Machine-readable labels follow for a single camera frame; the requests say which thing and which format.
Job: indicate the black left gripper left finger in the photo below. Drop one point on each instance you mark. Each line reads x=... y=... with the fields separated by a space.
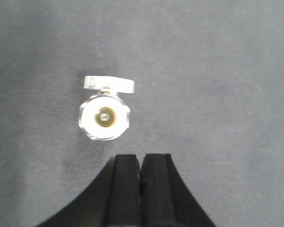
x=111 y=200

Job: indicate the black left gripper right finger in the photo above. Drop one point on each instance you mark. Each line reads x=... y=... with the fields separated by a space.
x=166 y=200

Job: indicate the white plastic ball valve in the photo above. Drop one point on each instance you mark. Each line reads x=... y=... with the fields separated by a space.
x=105 y=116

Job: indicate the dark grey conveyor belt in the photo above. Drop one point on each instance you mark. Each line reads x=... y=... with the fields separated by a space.
x=209 y=90

